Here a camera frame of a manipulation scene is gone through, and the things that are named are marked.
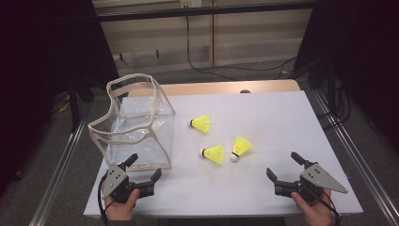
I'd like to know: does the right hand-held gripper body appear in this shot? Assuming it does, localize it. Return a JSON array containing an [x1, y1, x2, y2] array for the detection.
[[273, 162, 349, 204]]

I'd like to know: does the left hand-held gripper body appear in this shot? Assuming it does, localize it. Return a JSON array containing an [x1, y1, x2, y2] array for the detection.
[[101, 163, 156, 204]]

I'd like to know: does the clear bag with beige trim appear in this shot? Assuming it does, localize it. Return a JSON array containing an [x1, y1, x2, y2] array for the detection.
[[88, 73, 177, 172]]

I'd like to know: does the yellow shuttlecock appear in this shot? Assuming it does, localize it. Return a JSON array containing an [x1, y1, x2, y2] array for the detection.
[[230, 135, 254, 163], [188, 114, 212, 134], [199, 143, 226, 166]]

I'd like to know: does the person's left hand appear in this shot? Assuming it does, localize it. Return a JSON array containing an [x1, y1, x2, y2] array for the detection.
[[104, 187, 141, 222]]

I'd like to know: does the person's right hand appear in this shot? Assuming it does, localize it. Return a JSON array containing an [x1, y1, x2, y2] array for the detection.
[[290, 187, 333, 226]]

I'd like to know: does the white table mat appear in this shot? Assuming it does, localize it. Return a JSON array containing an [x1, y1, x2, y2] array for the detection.
[[83, 89, 364, 218]]

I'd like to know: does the black curtain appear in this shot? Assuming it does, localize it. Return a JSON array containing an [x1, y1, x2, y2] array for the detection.
[[0, 0, 120, 192], [294, 0, 399, 152]]

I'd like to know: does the black horizontal bar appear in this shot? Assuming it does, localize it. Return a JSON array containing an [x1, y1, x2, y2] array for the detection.
[[97, 1, 315, 23]]

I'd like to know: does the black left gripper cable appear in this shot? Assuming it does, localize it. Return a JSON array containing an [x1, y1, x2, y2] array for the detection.
[[97, 173, 115, 226]]

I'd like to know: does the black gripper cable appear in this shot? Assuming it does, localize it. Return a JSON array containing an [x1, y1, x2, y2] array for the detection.
[[97, 173, 115, 226], [309, 185, 343, 226]]

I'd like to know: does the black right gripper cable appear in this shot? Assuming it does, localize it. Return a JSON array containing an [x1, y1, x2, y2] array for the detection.
[[309, 185, 343, 226]]

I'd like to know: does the metal floor rail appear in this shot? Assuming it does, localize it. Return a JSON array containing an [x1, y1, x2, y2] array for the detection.
[[310, 89, 399, 226], [28, 116, 89, 226]]

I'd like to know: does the black stand with cables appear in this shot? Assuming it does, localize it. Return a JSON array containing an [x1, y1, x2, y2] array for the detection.
[[309, 59, 353, 131]]

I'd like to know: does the long black floor cable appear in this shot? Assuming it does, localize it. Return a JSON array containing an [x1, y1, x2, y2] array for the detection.
[[185, 15, 297, 81]]

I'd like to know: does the white wall socket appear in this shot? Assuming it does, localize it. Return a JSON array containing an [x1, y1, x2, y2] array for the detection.
[[180, 0, 203, 9]]

